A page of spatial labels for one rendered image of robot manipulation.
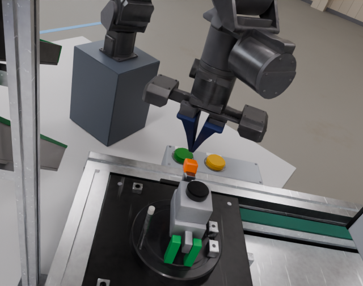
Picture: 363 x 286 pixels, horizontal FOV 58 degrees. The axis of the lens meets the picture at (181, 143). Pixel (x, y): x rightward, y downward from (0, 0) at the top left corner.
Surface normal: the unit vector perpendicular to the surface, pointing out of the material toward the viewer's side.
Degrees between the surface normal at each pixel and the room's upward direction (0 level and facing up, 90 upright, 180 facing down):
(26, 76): 90
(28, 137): 90
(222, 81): 87
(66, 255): 0
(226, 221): 0
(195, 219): 90
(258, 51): 44
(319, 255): 0
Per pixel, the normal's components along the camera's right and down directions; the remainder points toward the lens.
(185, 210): 0.00, 0.62
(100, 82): -0.58, 0.38
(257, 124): -0.02, -0.22
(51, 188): 0.26, -0.76
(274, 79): 0.50, 0.58
